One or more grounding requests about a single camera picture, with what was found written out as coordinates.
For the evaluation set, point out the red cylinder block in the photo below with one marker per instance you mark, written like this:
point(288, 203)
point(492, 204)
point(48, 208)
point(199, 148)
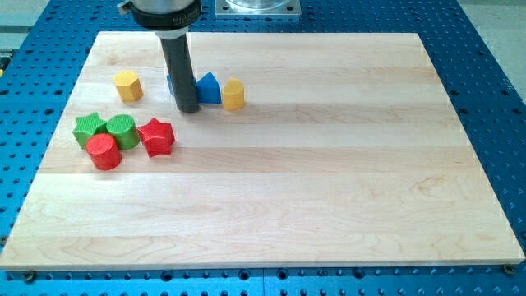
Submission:
point(103, 151)

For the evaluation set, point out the yellow rounded block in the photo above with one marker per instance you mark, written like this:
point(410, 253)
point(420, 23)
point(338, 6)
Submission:
point(233, 95)

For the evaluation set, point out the light wooden board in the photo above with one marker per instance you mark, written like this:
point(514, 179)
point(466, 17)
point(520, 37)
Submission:
point(348, 152)

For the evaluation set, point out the green cylinder block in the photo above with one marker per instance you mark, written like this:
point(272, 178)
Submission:
point(123, 129)

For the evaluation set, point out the green star block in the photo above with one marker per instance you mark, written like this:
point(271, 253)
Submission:
point(88, 126)

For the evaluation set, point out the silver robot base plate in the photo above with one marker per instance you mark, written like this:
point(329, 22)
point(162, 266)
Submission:
point(232, 8)

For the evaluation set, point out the blue triangular block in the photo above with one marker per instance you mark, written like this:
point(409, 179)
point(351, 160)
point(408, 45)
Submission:
point(208, 90)

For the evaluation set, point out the yellow hexagonal block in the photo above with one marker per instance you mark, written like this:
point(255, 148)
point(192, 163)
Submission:
point(128, 86)

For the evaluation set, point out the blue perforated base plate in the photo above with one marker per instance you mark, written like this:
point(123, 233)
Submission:
point(44, 70)

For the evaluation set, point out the red star block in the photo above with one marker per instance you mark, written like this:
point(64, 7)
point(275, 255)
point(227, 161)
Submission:
point(157, 137)

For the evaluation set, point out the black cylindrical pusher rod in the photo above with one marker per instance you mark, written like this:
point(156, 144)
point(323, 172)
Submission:
point(178, 61)

